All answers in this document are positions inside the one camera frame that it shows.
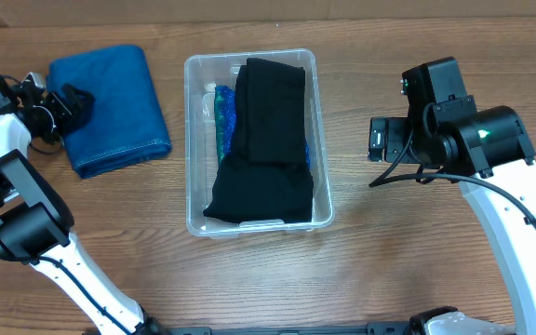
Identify blue denim jeans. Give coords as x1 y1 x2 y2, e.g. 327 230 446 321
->
47 45 172 179

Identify clear plastic storage bin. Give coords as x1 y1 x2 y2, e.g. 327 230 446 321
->
184 48 334 239

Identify blue sequin glitter garment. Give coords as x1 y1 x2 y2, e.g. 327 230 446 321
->
215 86 310 165

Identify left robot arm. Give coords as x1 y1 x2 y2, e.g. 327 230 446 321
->
0 73 167 334

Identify black cloth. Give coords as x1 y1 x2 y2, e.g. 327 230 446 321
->
231 58 306 165
203 154 314 224

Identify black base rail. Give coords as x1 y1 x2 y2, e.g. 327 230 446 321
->
136 319 425 335

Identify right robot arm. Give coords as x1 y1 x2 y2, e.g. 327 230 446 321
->
368 57 536 334

